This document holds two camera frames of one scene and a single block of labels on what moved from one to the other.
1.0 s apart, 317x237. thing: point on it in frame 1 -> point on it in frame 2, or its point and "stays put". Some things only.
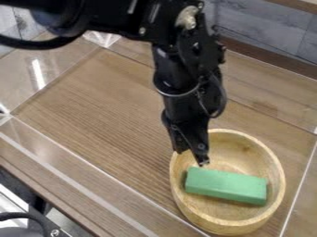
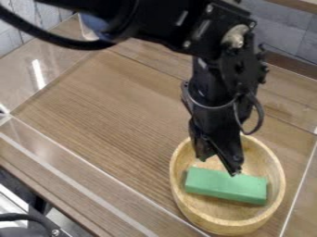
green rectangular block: [215, 183] stays put
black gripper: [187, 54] -> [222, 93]
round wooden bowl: [237, 153] stays put
